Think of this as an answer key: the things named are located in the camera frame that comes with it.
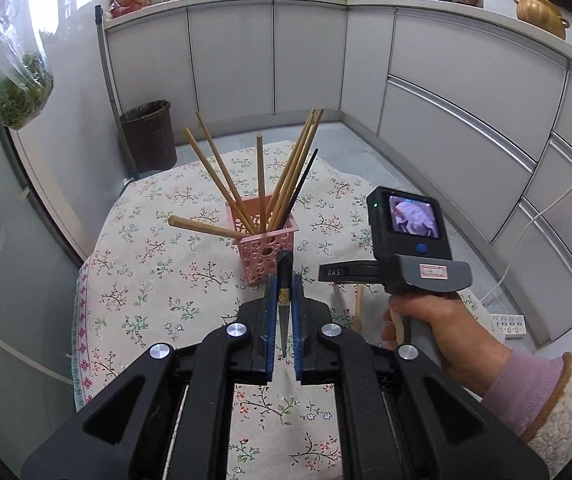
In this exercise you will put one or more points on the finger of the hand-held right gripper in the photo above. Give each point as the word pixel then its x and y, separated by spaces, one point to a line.
pixel 338 300

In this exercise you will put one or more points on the person's right hand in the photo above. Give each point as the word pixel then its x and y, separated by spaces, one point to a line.
pixel 461 335

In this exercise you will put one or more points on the black chopstick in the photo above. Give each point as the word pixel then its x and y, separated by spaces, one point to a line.
pixel 303 175
pixel 283 320

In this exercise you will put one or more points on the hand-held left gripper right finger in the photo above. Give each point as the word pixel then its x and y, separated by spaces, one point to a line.
pixel 297 320

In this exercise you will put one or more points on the grey kitchen cabinets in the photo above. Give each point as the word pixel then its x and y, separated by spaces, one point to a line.
pixel 306 60

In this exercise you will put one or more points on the tan wooden chopstick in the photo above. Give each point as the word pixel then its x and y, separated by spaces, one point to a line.
pixel 201 227
pixel 359 310

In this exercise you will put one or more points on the pink perforated chopstick holder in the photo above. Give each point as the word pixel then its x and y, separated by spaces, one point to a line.
pixel 261 260

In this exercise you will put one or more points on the person's right forearm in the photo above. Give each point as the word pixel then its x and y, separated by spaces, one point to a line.
pixel 541 390

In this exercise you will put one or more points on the floral tablecloth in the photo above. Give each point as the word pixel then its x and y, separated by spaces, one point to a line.
pixel 166 270

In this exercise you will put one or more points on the white power strip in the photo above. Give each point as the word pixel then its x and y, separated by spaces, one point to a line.
pixel 508 325

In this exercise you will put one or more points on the frosted glass sliding door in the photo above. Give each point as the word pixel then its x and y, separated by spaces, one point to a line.
pixel 16 260

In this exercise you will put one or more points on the white kitchen countertop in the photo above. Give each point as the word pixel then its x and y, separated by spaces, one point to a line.
pixel 496 17

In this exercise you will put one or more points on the yellow clay pot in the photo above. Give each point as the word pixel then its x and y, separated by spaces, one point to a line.
pixel 541 15

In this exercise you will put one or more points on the black door fitting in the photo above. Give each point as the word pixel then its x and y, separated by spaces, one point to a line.
pixel 98 15

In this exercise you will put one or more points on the plastic bag of greens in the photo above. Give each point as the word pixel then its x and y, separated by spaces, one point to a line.
pixel 21 95

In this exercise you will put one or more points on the dark brown trash bin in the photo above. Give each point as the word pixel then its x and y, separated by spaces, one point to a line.
pixel 148 140

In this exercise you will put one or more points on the bunch of wooden chopsticks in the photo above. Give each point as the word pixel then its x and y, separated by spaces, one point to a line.
pixel 293 167

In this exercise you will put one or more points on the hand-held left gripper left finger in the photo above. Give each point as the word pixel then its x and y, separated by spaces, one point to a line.
pixel 269 320

